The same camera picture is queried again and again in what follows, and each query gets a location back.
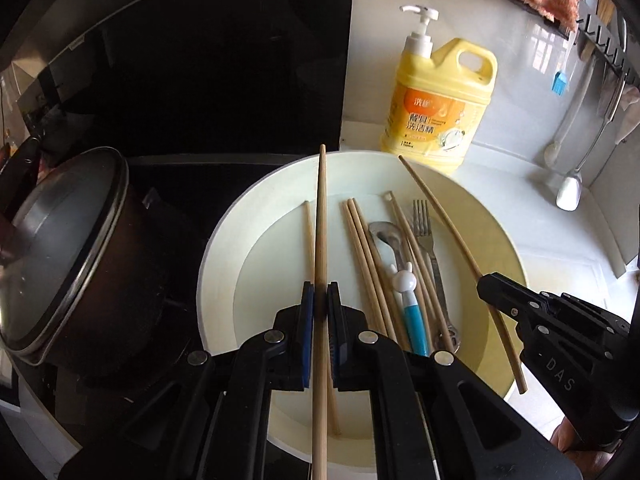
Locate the black glass stove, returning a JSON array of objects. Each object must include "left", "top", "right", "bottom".
[{"left": 0, "top": 0, "right": 356, "bottom": 480}]

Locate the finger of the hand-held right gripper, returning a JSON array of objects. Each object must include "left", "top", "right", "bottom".
[{"left": 476, "top": 272, "right": 556, "bottom": 341}]

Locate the metal fork with face handle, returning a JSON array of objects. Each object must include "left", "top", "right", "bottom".
[{"left": 411, "top": 199, "right": 461, "bottom": 356}]

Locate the white plastic skimmer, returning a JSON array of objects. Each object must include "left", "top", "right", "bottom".
[{"left": 542, "top": 60, "right": 596, "bottom": 167}]

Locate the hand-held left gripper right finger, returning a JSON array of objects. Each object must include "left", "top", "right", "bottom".
[{"left": 326, "top": 282, "right": 583, "bottom": 480}]

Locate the black wall hook rack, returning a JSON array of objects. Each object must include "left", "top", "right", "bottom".
[{"left": 450, "top": 0, "right": 640, "bottom": 91}]

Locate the bunny spoon with blue handle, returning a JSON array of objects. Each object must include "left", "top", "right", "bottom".
[{"left": 368, "top": 221, "right": 433, "bottom": 357}]

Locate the white oval bowl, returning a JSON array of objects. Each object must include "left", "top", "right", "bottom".
[{"left": 196, "top": 149, "right": 530, "bottom": 463}]

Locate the wooden hanging spatula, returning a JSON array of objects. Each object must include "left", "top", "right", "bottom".
[{"left": 580, "top": 0, "right": 618, "bottom": 61}]

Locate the glass pot lid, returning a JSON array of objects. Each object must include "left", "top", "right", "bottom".
[{"left": 0, "top": 146, "right": 128, "bottom": 356}]

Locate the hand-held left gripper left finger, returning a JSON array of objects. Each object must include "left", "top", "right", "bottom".
[{"left": 60, "top": 282, "right": 317, "bottom": 480}]

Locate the hanging ladle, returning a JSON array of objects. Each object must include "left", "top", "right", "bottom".
[{"left": 556, "top": 85, "right": 626, "bottom": 212}]

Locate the person's right hand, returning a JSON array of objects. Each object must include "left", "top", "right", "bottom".
[{"left": 550, "top": 416, "right": 619, "bottom": 469}]

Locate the yellow dish soap bottle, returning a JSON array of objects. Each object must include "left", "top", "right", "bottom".
[{"left": 380, "top": 5, "right": 499, "bottom": 176}]

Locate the beige hanging cloth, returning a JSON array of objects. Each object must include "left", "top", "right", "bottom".
[{"left": 600, "top": 82, "right": 640, "bottom": 146}]

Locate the blue silicone brush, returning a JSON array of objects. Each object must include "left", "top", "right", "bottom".
[{"left": 551, "top": 30, "right": 576, "bottom": 97}]

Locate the black cooking pot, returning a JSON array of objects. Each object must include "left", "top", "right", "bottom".
[{"left": 0, "top": 146, "right": 198, "bottom": 376}]

